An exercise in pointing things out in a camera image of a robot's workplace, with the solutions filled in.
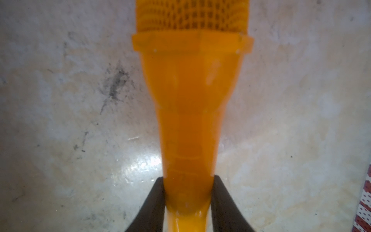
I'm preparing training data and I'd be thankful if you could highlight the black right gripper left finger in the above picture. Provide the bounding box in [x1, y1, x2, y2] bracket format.
[125, 177, 166, 232]

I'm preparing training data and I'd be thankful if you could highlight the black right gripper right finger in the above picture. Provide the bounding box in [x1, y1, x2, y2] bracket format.
[211, 175, 255, 232]

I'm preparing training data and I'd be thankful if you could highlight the orange toy microphone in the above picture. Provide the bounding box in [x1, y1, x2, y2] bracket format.
[132, 1, 254, 232]

